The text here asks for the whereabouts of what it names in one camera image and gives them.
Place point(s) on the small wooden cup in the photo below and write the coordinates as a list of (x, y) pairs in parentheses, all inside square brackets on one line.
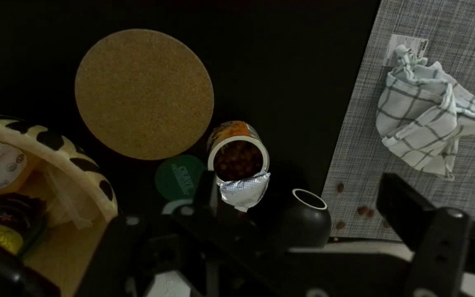
[(238, 159)]

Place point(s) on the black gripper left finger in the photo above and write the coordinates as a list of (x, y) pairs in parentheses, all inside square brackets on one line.
[(123, 253)]

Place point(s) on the white checked cloth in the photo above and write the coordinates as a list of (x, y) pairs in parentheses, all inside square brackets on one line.
[(430, 116)]

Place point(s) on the black cup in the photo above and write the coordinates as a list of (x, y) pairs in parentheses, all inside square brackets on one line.
[(304, 223)]

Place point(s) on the round cork mat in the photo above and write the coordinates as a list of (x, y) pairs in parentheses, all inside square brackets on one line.
[(144, 93)]

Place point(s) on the wooden bowl with zebra pattern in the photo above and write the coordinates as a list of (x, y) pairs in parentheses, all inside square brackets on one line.
[(78, 182)]

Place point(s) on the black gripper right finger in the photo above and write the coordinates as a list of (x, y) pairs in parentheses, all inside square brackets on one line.
[(430, 241)]

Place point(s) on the dark jar with gold lid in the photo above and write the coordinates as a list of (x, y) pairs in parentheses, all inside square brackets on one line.
[(7, 220)]

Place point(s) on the grey woven placemat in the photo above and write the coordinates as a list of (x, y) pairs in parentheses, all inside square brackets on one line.
[(370, 109)]

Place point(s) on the green plastic lid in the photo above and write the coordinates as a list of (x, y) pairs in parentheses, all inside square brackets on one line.
[(179, 177)]

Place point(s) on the brown crumb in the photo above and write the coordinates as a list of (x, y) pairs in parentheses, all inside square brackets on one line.
[(340, 187), (340, 225), (365, 212)]

